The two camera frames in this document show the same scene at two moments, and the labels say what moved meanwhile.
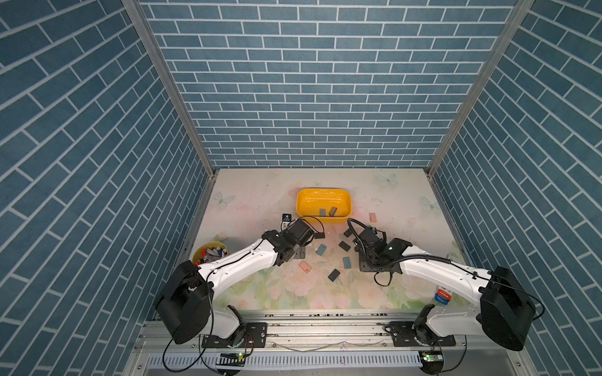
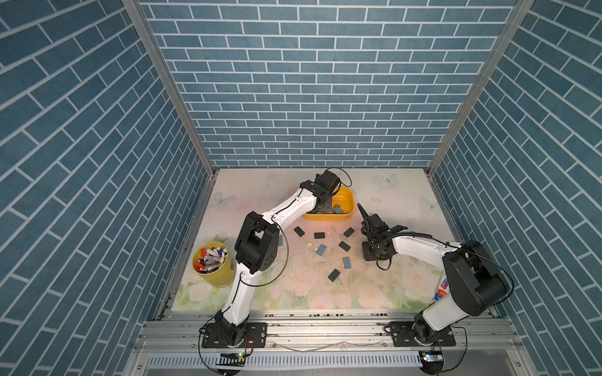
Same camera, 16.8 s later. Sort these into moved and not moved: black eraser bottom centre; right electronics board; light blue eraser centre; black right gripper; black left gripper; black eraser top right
Moved: black right gripper; black left gripper
Not moved: light blue eraser centre; right electronics board; black eraser bottom centre; black eraser top right
